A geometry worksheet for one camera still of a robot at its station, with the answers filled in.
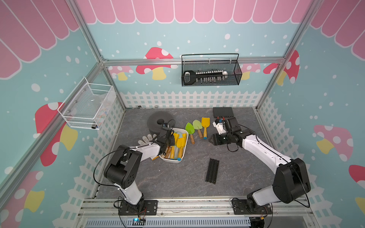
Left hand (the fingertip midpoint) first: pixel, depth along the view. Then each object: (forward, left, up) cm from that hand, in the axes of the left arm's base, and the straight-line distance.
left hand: (170, 139), depth 97 cm
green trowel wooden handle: (+15, -19, -4) cm, 25 cm away
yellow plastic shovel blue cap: (+17, -25, -3) cm, 30 cm away
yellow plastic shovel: (-2, -7, -1) cm, 7 cm away
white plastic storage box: (-10, -3, -1) cm, 11 cm away
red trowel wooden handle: (-7, 0, -2) cm, 7 cm away
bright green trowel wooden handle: (+10, -13, -3) cm, 17 cm away
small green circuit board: (-47, +14, -6) cm, 49 cm away
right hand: (-5, -27, +9) cm, 29 cm away
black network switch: (+33, -42, -7) cm, 54 cm away
